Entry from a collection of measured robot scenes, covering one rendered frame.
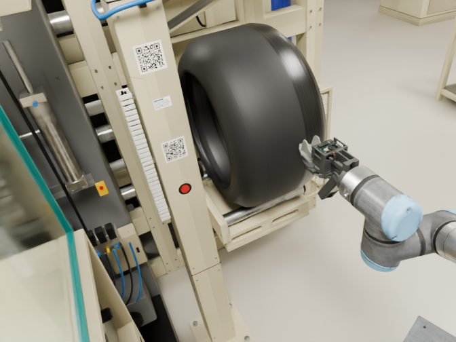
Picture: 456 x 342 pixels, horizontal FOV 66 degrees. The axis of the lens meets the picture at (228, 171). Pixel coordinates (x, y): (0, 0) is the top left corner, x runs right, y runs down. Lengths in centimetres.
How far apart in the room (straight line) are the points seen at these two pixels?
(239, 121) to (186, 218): 47
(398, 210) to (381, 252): 13
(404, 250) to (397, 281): 139
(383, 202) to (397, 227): 6
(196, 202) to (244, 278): 105
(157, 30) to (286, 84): 37
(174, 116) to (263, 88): 27
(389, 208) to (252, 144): 39
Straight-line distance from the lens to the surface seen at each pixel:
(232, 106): 96
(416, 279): 231
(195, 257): 143
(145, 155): 109
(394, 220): 78
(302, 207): 138
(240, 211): 127
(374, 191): 81
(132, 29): 95
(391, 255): 88
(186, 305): 218
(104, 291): 99
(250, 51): 104
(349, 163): 86
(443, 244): 89
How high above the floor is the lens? 181
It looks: 37 degrees down
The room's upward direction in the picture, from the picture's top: 9 degrees counter-clockwise
